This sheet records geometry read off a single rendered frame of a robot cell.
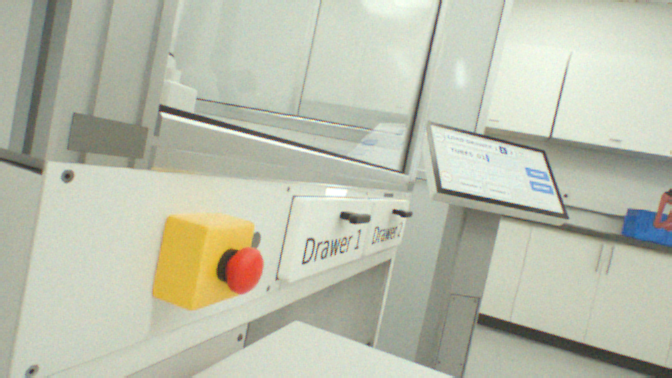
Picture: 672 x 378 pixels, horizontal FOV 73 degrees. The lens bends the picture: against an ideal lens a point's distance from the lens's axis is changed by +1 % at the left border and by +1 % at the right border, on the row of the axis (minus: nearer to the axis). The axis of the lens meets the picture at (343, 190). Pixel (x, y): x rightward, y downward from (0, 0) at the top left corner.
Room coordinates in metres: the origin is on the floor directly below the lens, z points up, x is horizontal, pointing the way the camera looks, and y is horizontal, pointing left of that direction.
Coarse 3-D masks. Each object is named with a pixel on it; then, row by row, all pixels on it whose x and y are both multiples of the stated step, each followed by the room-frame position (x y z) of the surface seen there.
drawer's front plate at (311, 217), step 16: (304, 208) 0.57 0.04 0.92; (320, 208) 0.62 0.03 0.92; (336, 208) 0.67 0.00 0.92; (352, 208) 0.74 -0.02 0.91; (368, 208) 0.82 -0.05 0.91; (288, 224) 0.57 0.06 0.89; (304, 224) 0.58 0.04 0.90; (320, 224) 0.63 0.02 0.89; (336, 224) 0.69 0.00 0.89; (352, 224) 0.76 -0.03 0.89; (288, 240) 0.57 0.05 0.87; (304, 240) 0.59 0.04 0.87; (320, 240) 0.64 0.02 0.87; (352, 240) 0.77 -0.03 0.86; (288, 256) 0.57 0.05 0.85; (336, 256) 0.71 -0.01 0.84; (352, 256) 0.79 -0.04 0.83; (288, 272) 0.57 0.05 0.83; (304, 272) 0.61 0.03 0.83
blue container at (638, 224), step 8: (632, 208) 3.48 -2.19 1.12; (632, 216) 3.61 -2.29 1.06; (640, 216) 3.27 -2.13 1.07; (648, 216) 3.25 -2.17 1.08; (664, 216) 3.22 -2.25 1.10; (624, 224) 3.59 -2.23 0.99; (632, 224) 3.41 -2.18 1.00; (640, 224) 3.26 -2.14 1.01; (648, 224) 3.25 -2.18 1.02; (624, 232) 3.57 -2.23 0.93; (632, 232) 3.37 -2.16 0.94; (640, 232) 3.25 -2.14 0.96; (648, 232) 3.24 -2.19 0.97; (656, 232) 3.23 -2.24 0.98; (664, 232) 3.21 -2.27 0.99; (648, 240) 3.24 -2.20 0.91; (656, 240) 3.23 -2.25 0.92; (664, 240) 3.21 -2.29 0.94
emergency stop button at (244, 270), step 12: (240, 252) 0.37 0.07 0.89; (252, 252) 0.37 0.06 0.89; (228, 264) 0.37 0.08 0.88; (240, 264) 0.36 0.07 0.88; (252, 264) 0.37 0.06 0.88; (228, 276) 0.36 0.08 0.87; (240, 276) 0.36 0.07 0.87; (252, 276) 0.37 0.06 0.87; (240, 288) 0.36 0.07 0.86; (252, 288) 0.38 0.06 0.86
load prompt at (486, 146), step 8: (448, 136) 1.59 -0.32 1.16; (456, 136) 1.60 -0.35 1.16; (464, 136) 1.62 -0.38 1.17; (464, 144) 1.59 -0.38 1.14; (472, 144) 1.61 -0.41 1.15; (480, 144) 1.63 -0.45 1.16; (488, 144) 1.64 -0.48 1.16; (496, 144) 1.66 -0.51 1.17; (488, 152) 1.62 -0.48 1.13; (496, 152) 1.63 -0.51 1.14; (504, 152) 1.65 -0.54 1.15; (512, 152) 1.67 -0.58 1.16
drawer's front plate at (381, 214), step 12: (372, 204) 0.86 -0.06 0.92; (384, 204) 0.92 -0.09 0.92; (396, 204) 1.01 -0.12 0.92; (408, 204) 1.12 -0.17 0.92; (372, 216) 0.86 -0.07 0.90; (384, 216) 0.94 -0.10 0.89; (396, 216) 1.03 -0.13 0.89; (372, 228) 0.87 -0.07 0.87; (384, 228) 0.96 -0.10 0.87; (372, 240) 0.89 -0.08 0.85; (384, 240) 0.98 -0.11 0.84; (396, 240) 1.08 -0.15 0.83; (372, 252) 0.91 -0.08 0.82
